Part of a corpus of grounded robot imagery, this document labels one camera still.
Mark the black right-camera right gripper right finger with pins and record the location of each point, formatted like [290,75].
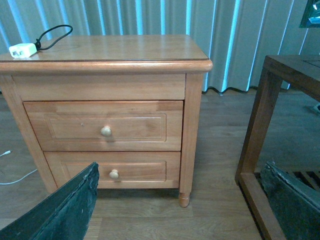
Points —
[296,205]

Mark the white charger with black cable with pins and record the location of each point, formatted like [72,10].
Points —
[26,50]

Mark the pale pleated curtain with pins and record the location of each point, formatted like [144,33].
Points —
[235,34]

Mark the wooden drawer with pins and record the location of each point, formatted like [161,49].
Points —
[119,170]
[107,126]

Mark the black right-camera right gripper left finger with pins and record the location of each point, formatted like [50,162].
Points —
[64,215]

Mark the light wooden nightstand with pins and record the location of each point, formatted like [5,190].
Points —
[110,68]

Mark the dark green framed object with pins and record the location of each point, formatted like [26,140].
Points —
[311,15]

